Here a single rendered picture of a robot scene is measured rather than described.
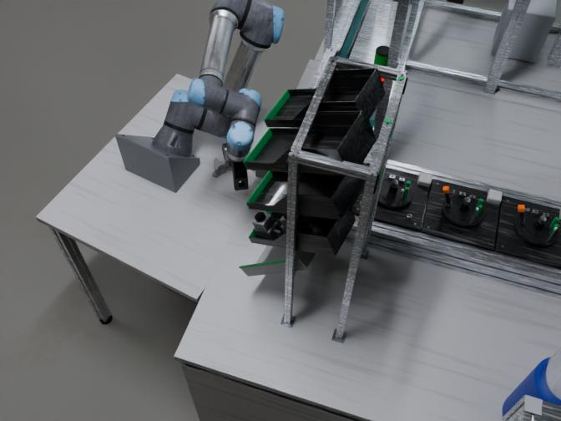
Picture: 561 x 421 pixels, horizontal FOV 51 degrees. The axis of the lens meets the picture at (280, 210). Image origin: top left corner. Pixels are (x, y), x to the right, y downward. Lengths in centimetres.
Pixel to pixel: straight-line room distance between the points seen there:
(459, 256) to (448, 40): 127
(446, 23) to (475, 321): 158
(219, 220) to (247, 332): 45
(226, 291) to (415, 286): 63
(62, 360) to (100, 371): 19
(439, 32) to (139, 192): 162
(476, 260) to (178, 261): 100
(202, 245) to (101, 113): 196
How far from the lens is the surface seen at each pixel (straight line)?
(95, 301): 278
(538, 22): 283
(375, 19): 292
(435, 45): 292
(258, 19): 201
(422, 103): 260
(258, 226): 162
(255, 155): 143
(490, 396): 192
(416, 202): 208
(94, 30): 455
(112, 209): 223
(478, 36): 304
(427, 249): 201
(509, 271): 205
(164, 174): 217
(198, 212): 215
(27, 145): 383
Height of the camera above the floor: 258
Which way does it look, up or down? 53 degrees down
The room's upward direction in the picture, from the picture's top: 1 degrees clockwise
